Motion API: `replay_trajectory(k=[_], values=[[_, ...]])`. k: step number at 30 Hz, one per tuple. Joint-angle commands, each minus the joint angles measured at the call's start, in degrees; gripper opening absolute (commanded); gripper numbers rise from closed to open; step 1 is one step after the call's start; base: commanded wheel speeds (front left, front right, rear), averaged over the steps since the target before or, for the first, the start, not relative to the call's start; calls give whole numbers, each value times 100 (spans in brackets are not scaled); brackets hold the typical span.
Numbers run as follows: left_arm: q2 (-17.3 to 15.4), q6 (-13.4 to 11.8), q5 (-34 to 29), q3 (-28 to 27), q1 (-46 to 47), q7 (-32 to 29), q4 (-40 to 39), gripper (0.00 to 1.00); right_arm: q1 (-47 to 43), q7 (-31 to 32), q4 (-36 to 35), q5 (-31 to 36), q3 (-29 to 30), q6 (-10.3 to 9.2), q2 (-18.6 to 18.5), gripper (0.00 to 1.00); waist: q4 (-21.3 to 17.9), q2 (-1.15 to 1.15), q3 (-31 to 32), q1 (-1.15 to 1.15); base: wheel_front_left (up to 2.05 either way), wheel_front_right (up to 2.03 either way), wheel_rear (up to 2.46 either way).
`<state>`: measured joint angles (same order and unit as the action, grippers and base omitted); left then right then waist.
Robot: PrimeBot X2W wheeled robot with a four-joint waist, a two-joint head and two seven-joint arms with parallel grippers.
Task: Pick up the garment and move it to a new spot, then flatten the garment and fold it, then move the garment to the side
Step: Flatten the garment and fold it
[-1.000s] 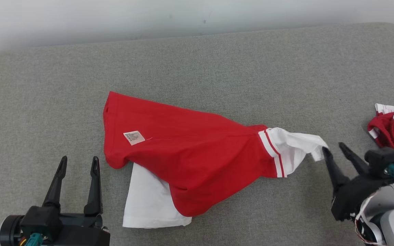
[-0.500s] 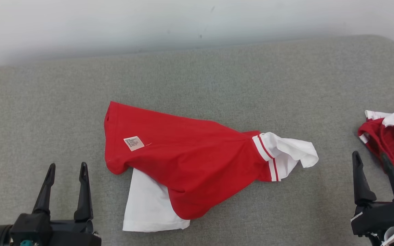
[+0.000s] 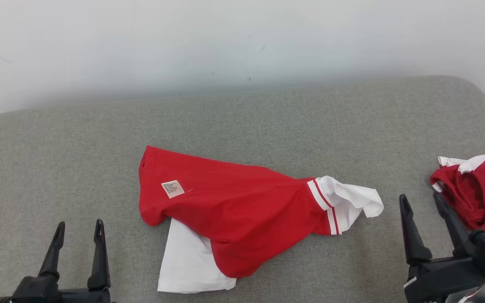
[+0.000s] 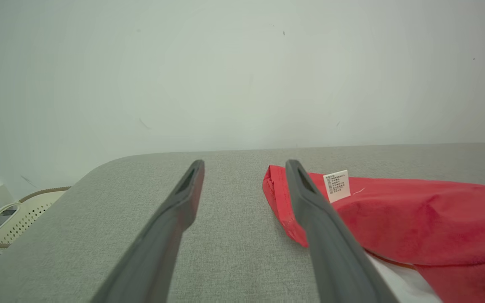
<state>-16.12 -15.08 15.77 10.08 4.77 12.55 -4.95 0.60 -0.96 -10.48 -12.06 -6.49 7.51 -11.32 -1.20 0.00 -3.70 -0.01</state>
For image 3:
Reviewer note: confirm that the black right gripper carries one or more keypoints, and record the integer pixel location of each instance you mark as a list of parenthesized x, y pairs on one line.
[(444, 280)]

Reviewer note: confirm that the red shorts with white stripe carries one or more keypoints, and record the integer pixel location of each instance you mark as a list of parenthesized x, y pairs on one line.
[(482, 193)]

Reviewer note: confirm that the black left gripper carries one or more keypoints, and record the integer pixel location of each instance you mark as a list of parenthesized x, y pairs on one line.
[(57, 296)]

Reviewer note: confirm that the red basketball jersey number 23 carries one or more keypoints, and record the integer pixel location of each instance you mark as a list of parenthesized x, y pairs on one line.
[(234, 210)]

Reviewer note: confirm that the grey fabric sofa cushion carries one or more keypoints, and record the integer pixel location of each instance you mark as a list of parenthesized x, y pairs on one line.
[(267, 126)]

